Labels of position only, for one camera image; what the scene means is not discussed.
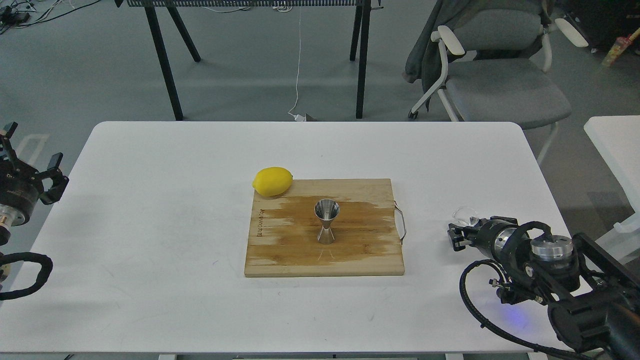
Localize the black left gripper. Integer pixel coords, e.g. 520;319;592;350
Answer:
0;121;69;227

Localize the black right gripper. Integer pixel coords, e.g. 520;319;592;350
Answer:
447;216;519;261

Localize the small clear glass cup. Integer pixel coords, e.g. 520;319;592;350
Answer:
452;206;480;227

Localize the steel double jigger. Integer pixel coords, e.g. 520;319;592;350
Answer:
314;198;340;245

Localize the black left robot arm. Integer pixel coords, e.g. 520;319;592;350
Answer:
0;121;69;301

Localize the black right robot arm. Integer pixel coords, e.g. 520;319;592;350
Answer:
447;216;640;360

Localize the grey office chair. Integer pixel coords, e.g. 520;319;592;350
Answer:
407;0;588;164

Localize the dark grey jacket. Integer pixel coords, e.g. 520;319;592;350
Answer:
402;0;489;92

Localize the white side table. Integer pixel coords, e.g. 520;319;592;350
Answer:
583;115;640;264

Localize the wooden cutting board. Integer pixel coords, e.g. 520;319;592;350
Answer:
244;178;405;278

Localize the yellow lemon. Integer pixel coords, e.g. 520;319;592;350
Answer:
252;166;293;198

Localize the black metal table frame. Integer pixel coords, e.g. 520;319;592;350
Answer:
114;0;386;122

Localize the white cable on floor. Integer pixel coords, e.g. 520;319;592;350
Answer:
288;5;307;122

